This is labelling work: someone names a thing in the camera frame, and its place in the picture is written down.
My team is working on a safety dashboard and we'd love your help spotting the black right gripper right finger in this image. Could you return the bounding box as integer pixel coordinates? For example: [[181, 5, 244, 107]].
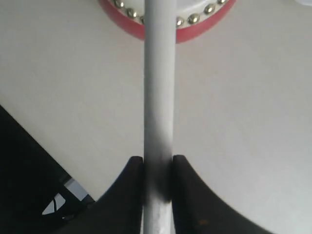
[[172, 155, 268, 234]]

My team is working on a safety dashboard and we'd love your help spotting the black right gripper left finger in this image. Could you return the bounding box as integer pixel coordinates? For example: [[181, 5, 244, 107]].
[[55, 156, 144, 234]]

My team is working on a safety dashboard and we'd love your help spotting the wooden drumstick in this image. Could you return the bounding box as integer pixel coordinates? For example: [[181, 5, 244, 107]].
[[143, 0, 176, 234]]

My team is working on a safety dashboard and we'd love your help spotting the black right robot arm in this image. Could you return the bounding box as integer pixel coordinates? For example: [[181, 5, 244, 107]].
[[0, 109, 266, 234]]

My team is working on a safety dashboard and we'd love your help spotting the red small drum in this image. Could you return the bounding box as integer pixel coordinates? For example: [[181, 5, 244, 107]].
[[99, 0, 235, 43]]

